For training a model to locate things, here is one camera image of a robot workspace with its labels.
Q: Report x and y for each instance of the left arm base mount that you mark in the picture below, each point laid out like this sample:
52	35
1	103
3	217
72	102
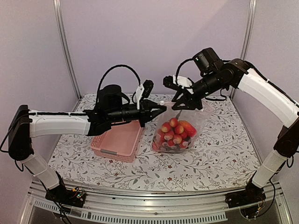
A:
62	195

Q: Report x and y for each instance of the aluminium corner post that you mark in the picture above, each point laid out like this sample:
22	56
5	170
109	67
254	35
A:
248	28
65	47

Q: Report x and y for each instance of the pink plastic basket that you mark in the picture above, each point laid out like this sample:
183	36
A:
120	143

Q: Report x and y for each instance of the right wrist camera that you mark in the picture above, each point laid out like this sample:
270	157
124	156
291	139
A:
177	82

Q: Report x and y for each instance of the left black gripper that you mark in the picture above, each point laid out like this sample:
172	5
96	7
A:
145	112

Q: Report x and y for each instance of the floral table mat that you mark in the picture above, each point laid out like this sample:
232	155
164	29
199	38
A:
221	158

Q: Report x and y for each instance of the aluminium front rail frame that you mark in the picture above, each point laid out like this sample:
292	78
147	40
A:
106	205

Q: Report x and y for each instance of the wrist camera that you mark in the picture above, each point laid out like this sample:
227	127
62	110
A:
143	91
177	82

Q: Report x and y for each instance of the left aluminium corner post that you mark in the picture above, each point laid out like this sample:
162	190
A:
65	47

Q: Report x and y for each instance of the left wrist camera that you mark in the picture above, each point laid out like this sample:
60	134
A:
143	91

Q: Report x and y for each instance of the red yellow toy fruit bunch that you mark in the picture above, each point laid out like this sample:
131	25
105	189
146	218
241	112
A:
175	132

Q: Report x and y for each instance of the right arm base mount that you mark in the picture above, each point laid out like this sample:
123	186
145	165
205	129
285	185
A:
251	194

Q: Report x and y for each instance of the clear zip top bag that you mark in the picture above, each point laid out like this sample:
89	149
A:
197	118

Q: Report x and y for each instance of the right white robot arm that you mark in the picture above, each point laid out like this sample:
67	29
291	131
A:
279	104

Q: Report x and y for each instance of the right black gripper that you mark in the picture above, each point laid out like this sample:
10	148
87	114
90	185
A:
179	101

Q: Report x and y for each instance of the dark purple toy eggplant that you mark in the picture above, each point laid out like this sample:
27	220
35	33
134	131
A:
172	148

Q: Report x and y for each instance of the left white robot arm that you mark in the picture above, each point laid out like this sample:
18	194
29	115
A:
28	124

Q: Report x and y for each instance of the right aluminium corner post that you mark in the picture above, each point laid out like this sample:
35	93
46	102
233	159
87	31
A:
248	28

